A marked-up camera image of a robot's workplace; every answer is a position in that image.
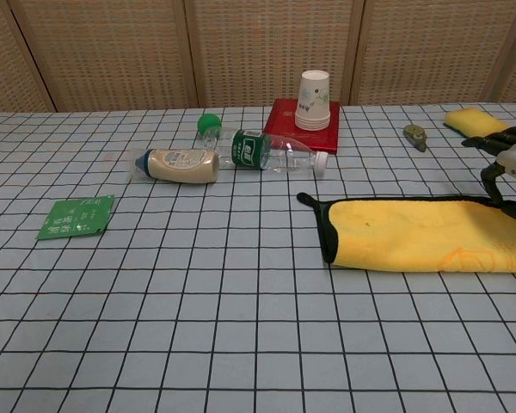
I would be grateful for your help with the dark grey yellow cloth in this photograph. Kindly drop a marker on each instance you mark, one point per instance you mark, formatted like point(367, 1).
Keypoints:
point(404, 236)

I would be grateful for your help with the yellow sponge with green pad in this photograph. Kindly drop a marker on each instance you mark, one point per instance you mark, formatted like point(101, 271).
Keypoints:
point(473, 120)

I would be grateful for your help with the white floral paper cup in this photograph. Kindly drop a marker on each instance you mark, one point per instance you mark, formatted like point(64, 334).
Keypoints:
point(313, 92)
point(312, 120)
point(312, 124)

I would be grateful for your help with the red flat box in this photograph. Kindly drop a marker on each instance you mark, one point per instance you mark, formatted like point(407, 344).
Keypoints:
point(284, 131)

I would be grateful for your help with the clear green-label water bottle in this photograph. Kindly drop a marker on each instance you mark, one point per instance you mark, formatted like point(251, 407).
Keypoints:
point(245, 148)

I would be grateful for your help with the green ball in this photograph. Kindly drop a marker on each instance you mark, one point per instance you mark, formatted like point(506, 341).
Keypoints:
point(208, 122)

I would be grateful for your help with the beige bottle with blue cap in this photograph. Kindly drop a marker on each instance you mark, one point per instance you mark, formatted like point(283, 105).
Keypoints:
point(185, 165)

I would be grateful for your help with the blue checked tablecloth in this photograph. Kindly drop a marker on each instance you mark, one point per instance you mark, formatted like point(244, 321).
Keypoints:
point(198, 301)

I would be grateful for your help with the woven wooden folding screen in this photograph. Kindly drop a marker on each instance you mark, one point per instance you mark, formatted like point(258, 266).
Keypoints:
point(112, 51)

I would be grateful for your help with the green tea packet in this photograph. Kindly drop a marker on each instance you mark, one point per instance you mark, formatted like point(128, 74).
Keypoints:
point(75, 217)

